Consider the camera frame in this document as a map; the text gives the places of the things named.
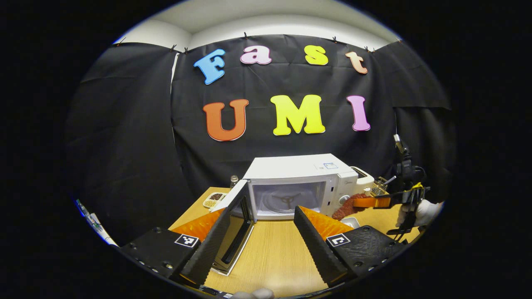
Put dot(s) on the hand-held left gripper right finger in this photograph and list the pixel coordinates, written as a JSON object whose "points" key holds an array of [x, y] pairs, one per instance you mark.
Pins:
{"points": [[316, 245]]}

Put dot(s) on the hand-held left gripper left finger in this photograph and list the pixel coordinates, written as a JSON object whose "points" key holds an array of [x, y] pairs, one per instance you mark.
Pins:
{"points": [[208, 249]]}

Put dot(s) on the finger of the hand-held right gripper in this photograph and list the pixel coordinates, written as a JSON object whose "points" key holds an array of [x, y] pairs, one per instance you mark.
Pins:
{"points": [[374, 202]]}

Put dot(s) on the red meat piece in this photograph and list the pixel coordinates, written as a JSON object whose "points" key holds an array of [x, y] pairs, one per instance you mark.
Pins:
{"points": [[345, 209]]}

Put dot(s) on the white microwave oven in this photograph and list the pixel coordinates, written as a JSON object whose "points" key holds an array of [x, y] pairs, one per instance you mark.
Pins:
{"points": [[299, 170]]}

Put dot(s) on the small metal utensil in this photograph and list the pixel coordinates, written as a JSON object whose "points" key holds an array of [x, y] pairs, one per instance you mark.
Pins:
{"points": [[390, 180]]}

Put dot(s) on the white toaster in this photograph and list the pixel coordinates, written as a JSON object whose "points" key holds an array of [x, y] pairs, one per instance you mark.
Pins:
{"points": [[363, 178]]}

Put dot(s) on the white rectangular dish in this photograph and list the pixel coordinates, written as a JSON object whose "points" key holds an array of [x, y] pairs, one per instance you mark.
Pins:
{"points": [[352, 222]]}

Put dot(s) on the white tray of beans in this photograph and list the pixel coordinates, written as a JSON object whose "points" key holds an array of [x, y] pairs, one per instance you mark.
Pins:
{"points": [[214, 200]]}

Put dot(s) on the clear plastic bottle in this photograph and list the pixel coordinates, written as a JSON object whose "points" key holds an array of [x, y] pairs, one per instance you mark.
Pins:
{"points": [[234, 182]]}

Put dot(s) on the black backdrop cloth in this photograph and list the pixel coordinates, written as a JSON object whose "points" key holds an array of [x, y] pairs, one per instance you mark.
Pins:
{"points": [[124, 145]]}

